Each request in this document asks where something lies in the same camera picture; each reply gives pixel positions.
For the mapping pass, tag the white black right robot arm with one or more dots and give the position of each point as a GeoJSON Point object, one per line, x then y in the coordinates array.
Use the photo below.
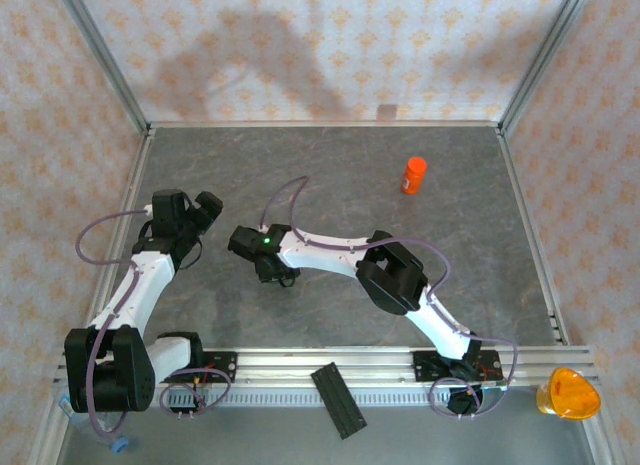
{"type": "Point", "coordinates": [320, 257]}

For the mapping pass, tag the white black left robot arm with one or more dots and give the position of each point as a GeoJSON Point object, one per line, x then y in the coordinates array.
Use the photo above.
{"type": "Point", "coordinates": [145, 290]}

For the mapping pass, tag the orange pill bottle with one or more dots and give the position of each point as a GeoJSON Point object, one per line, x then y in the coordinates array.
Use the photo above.
{"type": "Point", "coordinates": [414, 175]}

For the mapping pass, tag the aluminium table edge rail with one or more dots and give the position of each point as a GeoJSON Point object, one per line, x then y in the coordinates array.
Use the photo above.
{"type": "Point", "coordinates": [518, 185]}
{"type": "Point", "coordinates": [325, 124]}
{"type": "Point", "coordinates": [132, 185]}

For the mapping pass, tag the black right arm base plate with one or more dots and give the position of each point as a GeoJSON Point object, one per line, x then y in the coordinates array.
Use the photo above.
{"type": "Point", "coordinates": [425, 367]}

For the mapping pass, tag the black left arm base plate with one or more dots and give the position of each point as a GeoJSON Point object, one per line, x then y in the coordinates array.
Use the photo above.
{"type": "Point", "coordinates": [225, 367]}

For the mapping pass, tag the wide aluminium mounting rail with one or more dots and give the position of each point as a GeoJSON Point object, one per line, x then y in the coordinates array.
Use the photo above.
{"type": "Point", "coordinates": [300, 362]}

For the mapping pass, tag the aluminium frame post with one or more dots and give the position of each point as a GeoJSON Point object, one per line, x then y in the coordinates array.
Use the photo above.
{"type": "Point", "coordinates": [545, 55]}
{"type": "Point", "coordinates": [104, 55]}

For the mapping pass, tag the black controller box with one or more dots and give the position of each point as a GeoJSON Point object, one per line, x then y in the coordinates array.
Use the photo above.
{"type": "Point", "coordinates": [462, 401]}
{"type": "Point", "coordinates": [182, 404]}

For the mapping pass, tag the orange translucent plastic cup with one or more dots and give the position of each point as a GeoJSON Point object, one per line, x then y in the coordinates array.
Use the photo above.
{"type": "Point", "coordinates": [570, 392]}

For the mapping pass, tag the clear plastic water bottle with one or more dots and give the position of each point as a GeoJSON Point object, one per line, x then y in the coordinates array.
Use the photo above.
{"type": "Point", "coordinates": [118, 444]}

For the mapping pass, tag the black slotted plate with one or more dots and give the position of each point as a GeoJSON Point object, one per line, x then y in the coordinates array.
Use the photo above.
{"type": "Point", "coordinates": [339, 400]}

